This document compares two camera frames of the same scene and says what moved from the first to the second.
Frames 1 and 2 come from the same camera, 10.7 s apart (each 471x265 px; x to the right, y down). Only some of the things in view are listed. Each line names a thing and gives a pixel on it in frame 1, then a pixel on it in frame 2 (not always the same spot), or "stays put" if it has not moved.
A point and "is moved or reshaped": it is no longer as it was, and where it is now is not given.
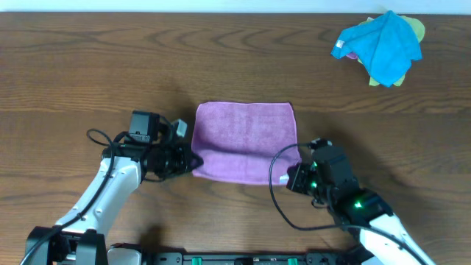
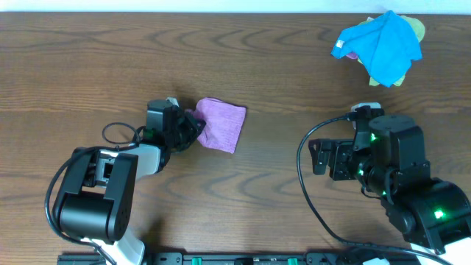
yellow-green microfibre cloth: (419, 31) stays put
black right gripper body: (304, 181) -> (343, 167)
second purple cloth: (352, 55) stays put
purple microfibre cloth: (235, 141) is moved or reshaped
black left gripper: (186, 163) -> (192, 123)
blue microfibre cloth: (387, 46) stays put
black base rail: (251, 258) stays put
